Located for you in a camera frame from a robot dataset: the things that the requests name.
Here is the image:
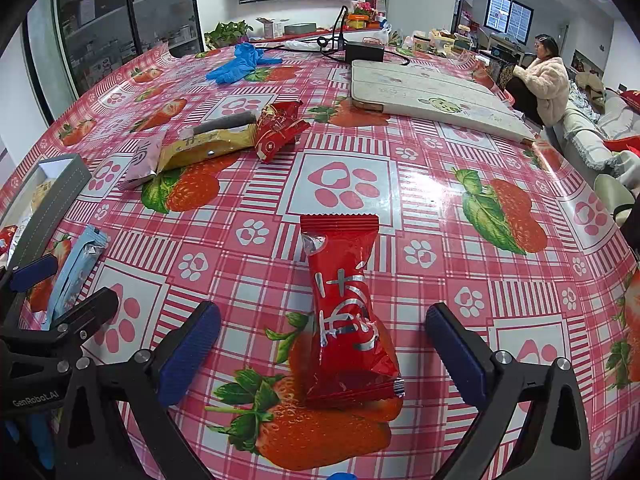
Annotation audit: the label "green potted plant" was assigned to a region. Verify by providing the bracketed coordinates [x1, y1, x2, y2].
[204, 20, 254, 51]

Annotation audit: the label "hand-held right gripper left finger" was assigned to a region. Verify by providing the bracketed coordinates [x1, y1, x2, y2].
[52, 301, 222, 480]

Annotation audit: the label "blue rubber gloves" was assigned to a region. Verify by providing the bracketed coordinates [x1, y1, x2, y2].
[206, 42, 283, 84]

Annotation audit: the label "orange box with flowers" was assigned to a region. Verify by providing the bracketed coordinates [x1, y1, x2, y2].
[347, 2, 381, 31]

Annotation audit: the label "pink snack packet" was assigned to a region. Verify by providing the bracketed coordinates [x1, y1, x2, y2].
[117, 132, 166, 191]

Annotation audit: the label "pale yellow snack packet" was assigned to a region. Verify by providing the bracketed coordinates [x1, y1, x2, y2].
[30, 180, 56, 211]

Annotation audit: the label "grey cardboard box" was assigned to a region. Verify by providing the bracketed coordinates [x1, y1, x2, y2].
[0, 154, 93, 281]

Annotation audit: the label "large red snack packet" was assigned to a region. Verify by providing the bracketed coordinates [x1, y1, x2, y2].
[299, 213, 406, 411]

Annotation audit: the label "grey sofa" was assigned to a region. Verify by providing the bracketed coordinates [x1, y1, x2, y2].
[560, 85, 640, 186]

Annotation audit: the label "pile of jars and boxes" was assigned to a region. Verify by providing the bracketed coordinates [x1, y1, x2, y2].
[400, 25, 482, 59]

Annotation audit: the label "small red snack packet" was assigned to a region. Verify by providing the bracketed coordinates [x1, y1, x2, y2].
[254, 101, 312, 163]

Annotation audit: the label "clear plastic tube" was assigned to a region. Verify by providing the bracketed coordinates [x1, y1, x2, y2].
[190, 111, 261, 137]

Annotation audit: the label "light blue snack packet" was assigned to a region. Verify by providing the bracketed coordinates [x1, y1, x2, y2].
[47, 225, 110, 331]

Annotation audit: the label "open cardboard box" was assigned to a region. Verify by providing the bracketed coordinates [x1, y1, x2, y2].
[256, 17, 286, 39]

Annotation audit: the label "dark framed window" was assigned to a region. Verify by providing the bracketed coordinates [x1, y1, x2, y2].
[486, 0, 532, 44]

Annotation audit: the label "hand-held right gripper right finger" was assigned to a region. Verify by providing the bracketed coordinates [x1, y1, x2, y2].
[425, 302, 592, 480]

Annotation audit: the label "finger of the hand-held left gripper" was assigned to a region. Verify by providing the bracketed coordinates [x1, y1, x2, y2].
[0, 254, 60, 333]
[50, 287, 120, 347]

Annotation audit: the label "glass door cabinet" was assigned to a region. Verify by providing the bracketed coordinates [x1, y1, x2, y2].
[25, 0, 203, 111]

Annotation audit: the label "black power adapter with cable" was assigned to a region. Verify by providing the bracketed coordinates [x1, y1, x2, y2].
[270, 5, 411, 67]

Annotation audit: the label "strawberry print tablecloth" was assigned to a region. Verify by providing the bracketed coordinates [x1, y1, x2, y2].
[0, 42, 640, 480]

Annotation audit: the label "brown clothing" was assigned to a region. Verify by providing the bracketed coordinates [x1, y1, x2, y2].
[575, 71, 607, 109]

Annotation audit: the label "person's left hand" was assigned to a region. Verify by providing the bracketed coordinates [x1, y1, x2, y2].
[5, 412, 55, 468]

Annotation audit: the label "white folded board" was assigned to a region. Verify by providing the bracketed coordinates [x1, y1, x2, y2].
[350, 60, 541, 143]

